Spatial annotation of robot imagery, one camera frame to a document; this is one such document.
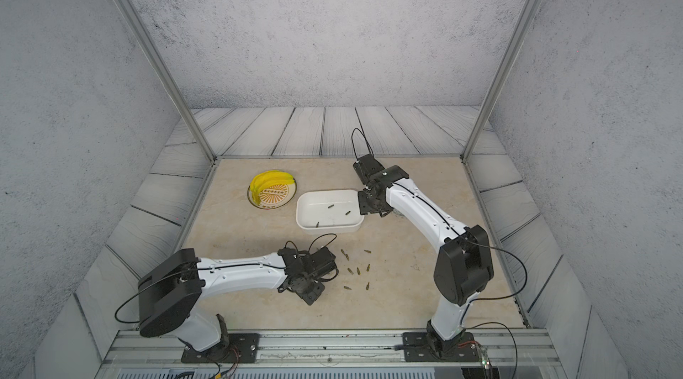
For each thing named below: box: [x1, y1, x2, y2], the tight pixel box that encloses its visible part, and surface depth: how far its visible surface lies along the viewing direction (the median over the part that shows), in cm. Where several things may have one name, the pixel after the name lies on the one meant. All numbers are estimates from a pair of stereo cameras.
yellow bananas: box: [250, 169, 296, 206], surface depth 109 cm
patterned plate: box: [247, 177, 298, 210], surface depth 110 cm
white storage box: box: [295, 189, 365, 234], surface depth 105 cm
